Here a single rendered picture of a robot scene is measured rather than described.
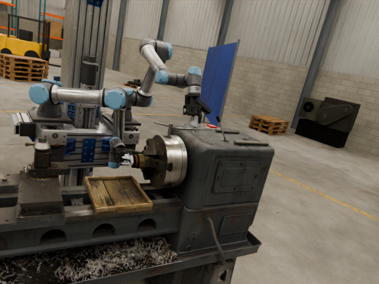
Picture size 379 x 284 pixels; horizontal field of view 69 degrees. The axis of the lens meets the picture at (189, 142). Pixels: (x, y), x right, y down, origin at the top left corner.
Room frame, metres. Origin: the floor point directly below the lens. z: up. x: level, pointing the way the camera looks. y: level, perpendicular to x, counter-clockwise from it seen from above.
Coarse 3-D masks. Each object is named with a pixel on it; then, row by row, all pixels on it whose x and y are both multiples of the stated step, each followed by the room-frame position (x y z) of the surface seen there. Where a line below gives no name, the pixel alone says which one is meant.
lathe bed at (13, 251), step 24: (72, 192) 1.35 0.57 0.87; (168, 192) 1.64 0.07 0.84; (72, 216) 1.14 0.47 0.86; (96, 216) 1.20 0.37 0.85; (120, 216) 1.28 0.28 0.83; (144, 216) 1.35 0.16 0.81; (168, 216) 1.43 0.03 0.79; (0, 240) 1.05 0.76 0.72; (24, 240) 1.05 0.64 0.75; (48, 240) 1.12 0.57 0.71; (72, 240) 1.15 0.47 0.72; (96, 240) 1.21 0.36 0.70; (120, 240) 1.27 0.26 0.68
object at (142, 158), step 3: (141, 153) 1.50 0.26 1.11; (135, 156) 1.44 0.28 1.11; (138, 156) 1.45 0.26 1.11; (141, 156) 1.45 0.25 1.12; (144, 156) 1.45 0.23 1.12; (147, 156) 1.49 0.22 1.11; (135, 159) 1.42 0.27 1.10; (138, 159) 1.43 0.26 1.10; (141, 159) 1.43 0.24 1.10; (144, 159) 1.44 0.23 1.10; (135, 162) 1.42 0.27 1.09; (138, 162) 1.43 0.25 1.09; (141, 162) 1.43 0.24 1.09; (144, 162) 1.44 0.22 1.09; (132, 165) 1.44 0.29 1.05; (135, 165) 1.42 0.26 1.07; (138, 165) 1.43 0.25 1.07; (141, 165) 1.43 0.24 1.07; (144, 165) 1.44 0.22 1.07; (141, 168) 1.47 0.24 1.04
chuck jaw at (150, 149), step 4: (148, 140) 1.55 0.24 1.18; (152, 140) 1.57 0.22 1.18; (148, 144) 1.55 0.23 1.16; (152, 144) 1.55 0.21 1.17; (144, 148) 1.54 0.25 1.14; (148, 148) 1.52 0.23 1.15; (152, 148) 1.54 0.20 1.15; (144, 152) 1.50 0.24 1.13; (148, 152) 1.51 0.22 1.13; (152, 152) 1.52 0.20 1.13; (148, 156) 1.52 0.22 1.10; (152, 156) 1.53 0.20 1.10; (156, 156) 1.56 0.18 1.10
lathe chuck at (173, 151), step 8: (160, 136) 1.52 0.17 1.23; (160, 144) 1.50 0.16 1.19; (168, 144) 1.46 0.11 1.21; (176, 144) 1.49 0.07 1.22; (160, 152) 1.49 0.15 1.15; (168, 152) 1.42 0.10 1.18; (176, 152) 1.45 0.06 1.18; (168, 160) 1.40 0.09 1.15; (176, 160) 1.43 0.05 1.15; (176, 168) 1.42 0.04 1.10; (152, 176) 1.53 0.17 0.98; (160, 176) 1.44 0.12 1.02; (168, 176) 1.40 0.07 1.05; (176, 176) 1.42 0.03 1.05; (152, 184) 1.51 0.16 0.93; (160, 184) 1.42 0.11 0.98
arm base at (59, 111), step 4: (40, 104) 1.68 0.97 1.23; (44, 104) 1.66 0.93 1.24; (48, 104) 1.66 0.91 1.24; (52, 104) 1.68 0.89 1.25; (56, 104) 1.70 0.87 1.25; (40, 108) 1.66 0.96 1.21; (44, 108) 1.66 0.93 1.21; (48, 108) 1.66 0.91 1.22; (52, 108) 1.67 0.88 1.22; (56, 108) 1.69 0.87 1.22; (60, 108) 1.73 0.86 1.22; (40, 112) 1.65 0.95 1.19; (44, 112) 1.66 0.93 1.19; (48, 112) 1.65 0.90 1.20; (52, 112) 1.67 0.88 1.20; (56, 112) 1.69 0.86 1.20; (60, 112) 1.73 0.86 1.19; (40, 116) 1.65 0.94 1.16; (44, 116) 1.64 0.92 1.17; (48, 116) 1.65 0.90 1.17; (52, 116) 1.66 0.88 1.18; (56, 116) 1.68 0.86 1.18; (60, 116) 1.71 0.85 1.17
